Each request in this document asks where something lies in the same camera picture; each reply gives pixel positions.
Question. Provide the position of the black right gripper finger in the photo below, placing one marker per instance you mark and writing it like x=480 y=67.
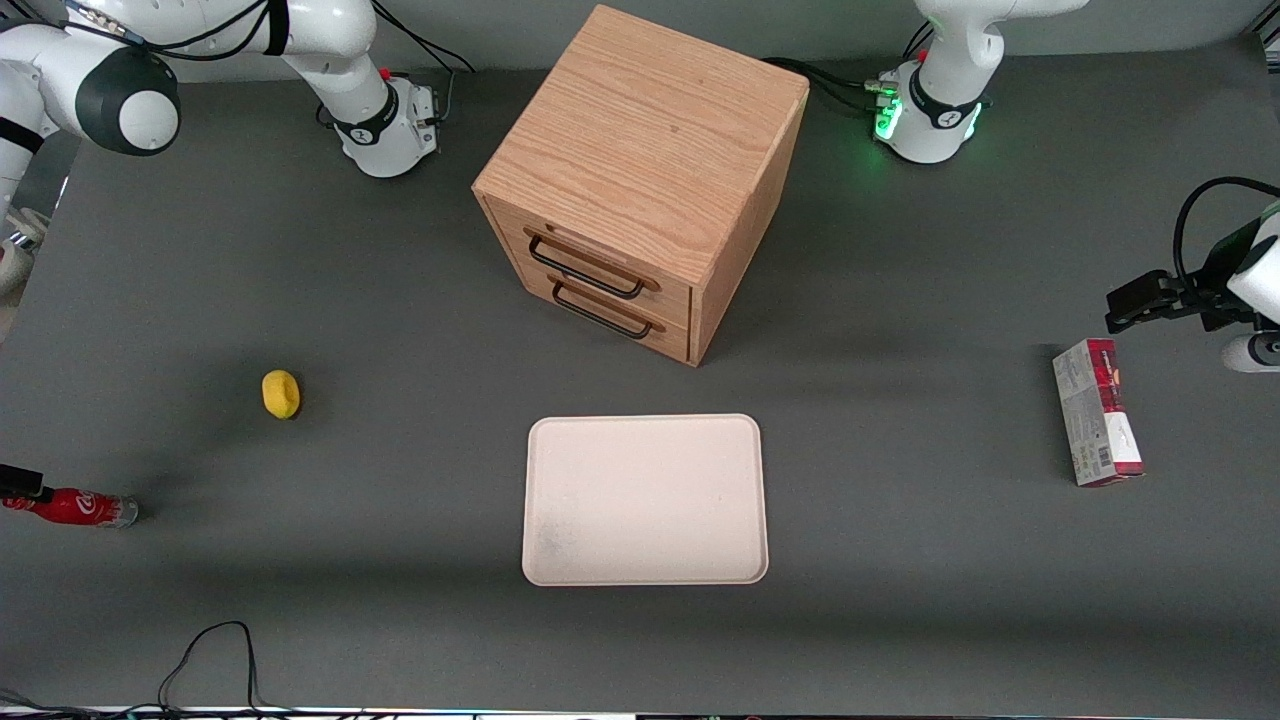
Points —
x=20 y=478
x=30 y=496

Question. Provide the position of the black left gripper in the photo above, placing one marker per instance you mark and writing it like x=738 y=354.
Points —
x=1213 y=281

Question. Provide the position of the red coke bottle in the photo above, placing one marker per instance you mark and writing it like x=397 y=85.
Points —
x=80 y=508

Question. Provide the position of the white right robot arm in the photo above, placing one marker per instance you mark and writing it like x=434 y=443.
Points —
x=320 y=50

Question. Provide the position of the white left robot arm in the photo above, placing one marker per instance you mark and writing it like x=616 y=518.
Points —
x=950 y=60

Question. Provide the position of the beige plastic tray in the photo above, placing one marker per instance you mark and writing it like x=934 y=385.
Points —
x=645 y=500

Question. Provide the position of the red and white carton box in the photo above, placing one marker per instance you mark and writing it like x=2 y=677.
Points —
x=1095 y=420

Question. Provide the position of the yellow lemon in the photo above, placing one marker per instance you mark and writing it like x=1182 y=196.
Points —
x=281 y=394

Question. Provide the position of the wooden drawer cabinet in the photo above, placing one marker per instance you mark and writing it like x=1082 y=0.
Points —
x=640 y=130

